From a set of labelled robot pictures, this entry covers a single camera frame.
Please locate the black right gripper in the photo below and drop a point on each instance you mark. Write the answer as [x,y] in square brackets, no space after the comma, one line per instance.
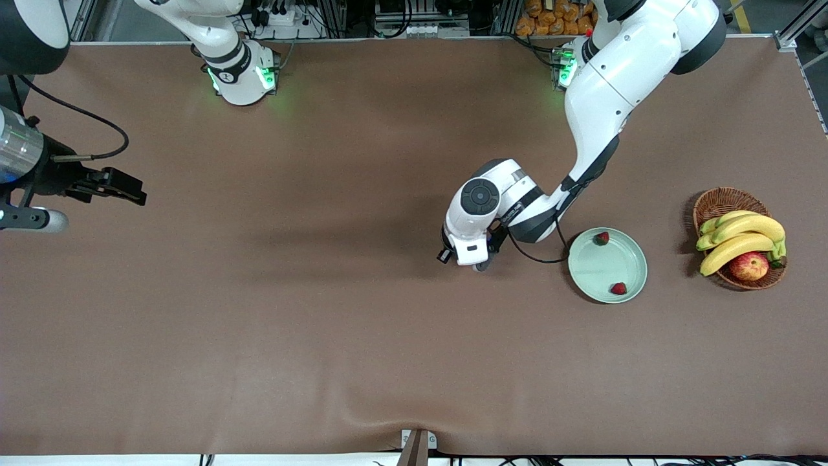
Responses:
[53,179]

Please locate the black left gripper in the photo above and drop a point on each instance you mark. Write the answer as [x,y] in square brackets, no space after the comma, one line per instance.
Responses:
[440,255]

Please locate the red strawberry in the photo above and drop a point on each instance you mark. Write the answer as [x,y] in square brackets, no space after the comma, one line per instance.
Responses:
[619,288]
[602,238]

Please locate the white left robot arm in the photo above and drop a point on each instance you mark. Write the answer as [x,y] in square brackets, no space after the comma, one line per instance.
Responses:
[608,90]

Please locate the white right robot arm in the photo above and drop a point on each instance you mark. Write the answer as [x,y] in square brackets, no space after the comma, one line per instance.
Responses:
[226,58]

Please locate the light green round plate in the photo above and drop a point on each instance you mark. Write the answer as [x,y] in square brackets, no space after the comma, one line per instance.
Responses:
[608,268]

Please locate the brown table mat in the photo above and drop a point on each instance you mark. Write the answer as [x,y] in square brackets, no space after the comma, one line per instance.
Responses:
[323,356]

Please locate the metal table edge clamp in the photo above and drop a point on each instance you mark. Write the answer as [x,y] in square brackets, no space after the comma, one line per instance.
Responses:
[417,450]

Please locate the white connector block row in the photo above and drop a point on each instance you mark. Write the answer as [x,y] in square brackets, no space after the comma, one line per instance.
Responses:
[420,30]

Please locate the white power strip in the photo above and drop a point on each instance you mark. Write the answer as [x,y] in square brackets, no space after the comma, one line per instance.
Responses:
[284,16]

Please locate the yellow banana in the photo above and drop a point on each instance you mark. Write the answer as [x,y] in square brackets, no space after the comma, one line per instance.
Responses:
[705,243]
[731,249]
[757,225]
[711,224]

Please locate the bag of orange buns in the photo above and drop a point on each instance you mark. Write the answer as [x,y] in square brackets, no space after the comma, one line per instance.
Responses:
[556,19]

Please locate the brown wicker basket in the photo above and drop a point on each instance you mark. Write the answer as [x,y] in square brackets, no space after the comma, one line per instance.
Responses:
[721,200]

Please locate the red yellow apple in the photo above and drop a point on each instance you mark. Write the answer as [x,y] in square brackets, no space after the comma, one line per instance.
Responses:
[749,266]

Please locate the metal table corner bracket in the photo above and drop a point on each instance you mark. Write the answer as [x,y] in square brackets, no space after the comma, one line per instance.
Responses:
[786,40]

